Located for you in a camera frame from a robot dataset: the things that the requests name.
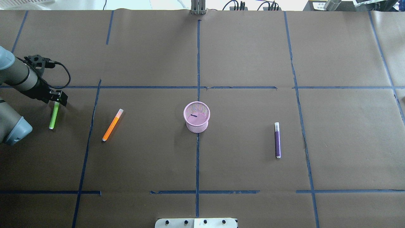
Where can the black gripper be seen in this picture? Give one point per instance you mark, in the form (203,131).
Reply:
(40,90)

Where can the green highlighter pen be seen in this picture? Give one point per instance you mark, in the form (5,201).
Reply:
(54,115)

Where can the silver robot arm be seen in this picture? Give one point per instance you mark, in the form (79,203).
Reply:
(21,80)

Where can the orange highlighter pen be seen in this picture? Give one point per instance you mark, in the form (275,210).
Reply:
(112,125)

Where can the pink mesh pen holder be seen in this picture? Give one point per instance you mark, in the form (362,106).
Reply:
(197,115)

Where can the purple highlighter pen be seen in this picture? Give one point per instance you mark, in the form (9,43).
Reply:
(278,151)

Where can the white pillar with base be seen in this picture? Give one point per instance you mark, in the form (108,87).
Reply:
(197,223)

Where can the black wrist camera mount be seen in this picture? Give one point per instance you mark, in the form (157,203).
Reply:
(38,64)

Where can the aluminium frame post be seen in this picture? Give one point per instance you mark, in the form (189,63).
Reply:
(198,7)

